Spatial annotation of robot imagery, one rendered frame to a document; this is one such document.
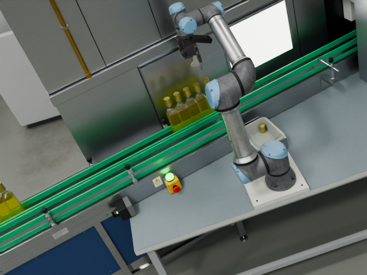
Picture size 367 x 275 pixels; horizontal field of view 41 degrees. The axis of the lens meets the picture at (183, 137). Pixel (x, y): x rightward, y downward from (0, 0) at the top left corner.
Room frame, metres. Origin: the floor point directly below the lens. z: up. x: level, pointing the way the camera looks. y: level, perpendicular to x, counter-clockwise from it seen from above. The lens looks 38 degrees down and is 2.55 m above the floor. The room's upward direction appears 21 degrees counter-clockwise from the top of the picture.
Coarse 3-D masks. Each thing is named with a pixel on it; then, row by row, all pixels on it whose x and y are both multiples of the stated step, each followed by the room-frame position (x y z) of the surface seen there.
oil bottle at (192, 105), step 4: (188, 100) 2.13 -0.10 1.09; (192, 100) 2.12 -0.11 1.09; (188, 104) 2.11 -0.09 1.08; (192, 104) 2.11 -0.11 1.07; (196, 104) 2.12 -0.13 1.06; (188, 108) 2.11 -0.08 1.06; (192, 108) 2.11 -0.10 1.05; (196, 108) 2.11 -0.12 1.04; (192, 112) 2.11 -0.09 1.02; (196, 112) 2.11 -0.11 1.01; (192, 116) 2.11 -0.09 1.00; (196, 116) 2.11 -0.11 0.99; (200, 116) 2.12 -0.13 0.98; (192, 120) 2.12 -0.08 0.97; (196, 120) 2.11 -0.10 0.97
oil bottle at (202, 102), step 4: (196, 96) 2.15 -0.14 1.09; (200, 96) 2.13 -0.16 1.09; (204, 96) 2.13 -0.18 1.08; (196, 100) 2.14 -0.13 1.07; (200, 100) 2.12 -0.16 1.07; (204, 100) 2.12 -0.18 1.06; (200, 104) 2.12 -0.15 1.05; (204, 104) 2.12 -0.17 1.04; (208, 104) 2.13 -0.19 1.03; (200, 108) 2.12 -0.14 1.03; (204, 108) 2.12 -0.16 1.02; (208, 108) 2.12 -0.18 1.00; (200, 112) 2.13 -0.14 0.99; (204, 112) 2.12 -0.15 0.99; (208, 112) 2.12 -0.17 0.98; (204, 116) 2.12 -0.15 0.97
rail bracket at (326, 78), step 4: (320, 60) 2.23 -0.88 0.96; (328, 60) 2.14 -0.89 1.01; (332, 60) 2.13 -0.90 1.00; (328, 64) 2.16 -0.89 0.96; (332, 64) 2.13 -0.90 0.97; (332, 68) 2.13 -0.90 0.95; (332, 72) 2.13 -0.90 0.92; (324, 76) 2.20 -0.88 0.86; (328, 76) 2.19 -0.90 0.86; (332, 76) 2.13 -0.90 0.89; (324, 80) 2.19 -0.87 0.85; (328, 80) 2.16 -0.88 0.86; (332, 80) 2.13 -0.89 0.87; (336, 80) 2.13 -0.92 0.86; (324, 84) 2.22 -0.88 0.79; (332, 84) 2.12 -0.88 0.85; (336, 84) 2.12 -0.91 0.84
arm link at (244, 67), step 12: (204, 12) 2.05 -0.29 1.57; (216, 12) 2.03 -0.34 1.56; (216, 24) 1.98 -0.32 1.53; (216, 36) 1.95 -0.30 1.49; (228, 36) 1.90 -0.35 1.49; (228, 48) 1.86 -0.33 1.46; (240, 48) 1.85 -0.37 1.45; (240, 60) 1.78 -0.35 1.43; (240, 72) 1.72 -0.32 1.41; (252, 72) 1.72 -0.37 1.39; (252, 84) 1.69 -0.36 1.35
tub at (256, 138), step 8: (256, 120) 2.08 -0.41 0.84; (264, 120) 2.07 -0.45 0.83; (248, 128) 2.06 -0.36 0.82; (256, 128) 2.07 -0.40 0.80; (272, 128) 2.00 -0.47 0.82; (248, 136) 2.05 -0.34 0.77; (256, 136) 2.03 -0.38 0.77; (264, 136) 2.01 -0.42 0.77; (272, 136) 1.98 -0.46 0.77; (280, 136) 1.92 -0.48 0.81; (256, 144) 1.97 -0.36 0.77
